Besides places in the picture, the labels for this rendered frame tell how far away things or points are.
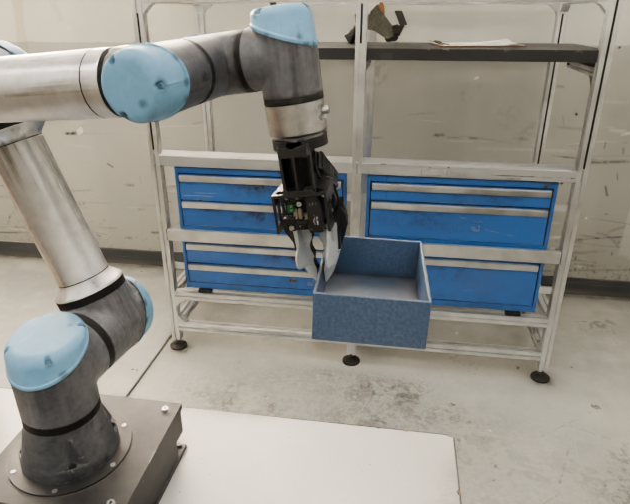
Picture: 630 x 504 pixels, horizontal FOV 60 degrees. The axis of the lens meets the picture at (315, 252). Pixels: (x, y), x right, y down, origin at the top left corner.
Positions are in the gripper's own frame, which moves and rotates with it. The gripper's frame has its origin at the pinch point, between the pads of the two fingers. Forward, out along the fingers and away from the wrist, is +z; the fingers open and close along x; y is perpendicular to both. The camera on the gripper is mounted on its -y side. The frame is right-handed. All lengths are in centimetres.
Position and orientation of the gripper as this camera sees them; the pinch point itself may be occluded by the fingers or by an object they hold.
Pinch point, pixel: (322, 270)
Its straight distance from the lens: 79.4
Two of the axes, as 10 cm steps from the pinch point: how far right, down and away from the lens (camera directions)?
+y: -1.8, 4.0, -9.0
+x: 9.7, -0.5, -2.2
